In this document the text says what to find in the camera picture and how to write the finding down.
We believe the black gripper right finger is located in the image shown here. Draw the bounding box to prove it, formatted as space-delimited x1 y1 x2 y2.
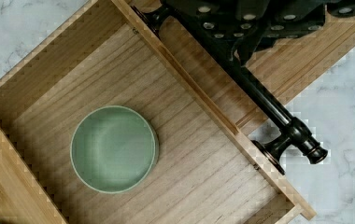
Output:
236 0 355 65

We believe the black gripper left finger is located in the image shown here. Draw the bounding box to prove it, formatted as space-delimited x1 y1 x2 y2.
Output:
161 0 270 61

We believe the bamboo drawer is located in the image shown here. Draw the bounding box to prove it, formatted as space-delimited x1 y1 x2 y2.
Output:
0 0 315 224

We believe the bamboo drawer cabinet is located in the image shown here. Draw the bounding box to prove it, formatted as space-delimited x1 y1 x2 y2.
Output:
0 116 69 224

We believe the green round bowl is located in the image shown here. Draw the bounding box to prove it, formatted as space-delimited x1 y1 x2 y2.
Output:
70 105 159 194

